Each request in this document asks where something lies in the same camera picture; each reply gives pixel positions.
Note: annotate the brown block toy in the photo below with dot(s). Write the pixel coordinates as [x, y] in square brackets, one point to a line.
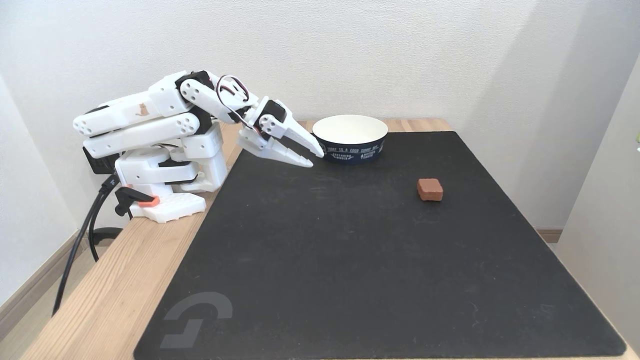
[430, 190]

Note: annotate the black desk mat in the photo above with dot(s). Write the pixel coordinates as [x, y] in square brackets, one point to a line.
[370, 260]

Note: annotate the black and orange table clamp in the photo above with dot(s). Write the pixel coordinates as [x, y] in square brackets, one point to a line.
[131, 197]

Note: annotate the black power adapter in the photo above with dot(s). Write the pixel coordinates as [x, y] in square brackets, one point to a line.
[100, 162]

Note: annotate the navy and white paper bowl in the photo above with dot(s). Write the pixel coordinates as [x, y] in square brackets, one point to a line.
[350, 132]

